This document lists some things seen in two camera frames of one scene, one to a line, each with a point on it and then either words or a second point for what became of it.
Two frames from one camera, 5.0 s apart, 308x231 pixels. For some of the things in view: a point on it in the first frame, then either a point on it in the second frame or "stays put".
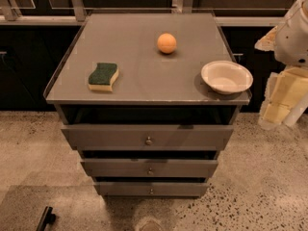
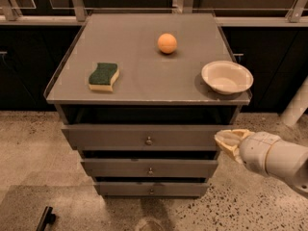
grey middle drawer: (148, 167) stays put
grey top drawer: (146, 138) stays put
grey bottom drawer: (150, 188) stays put
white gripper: (293, 38) → (255, 151)
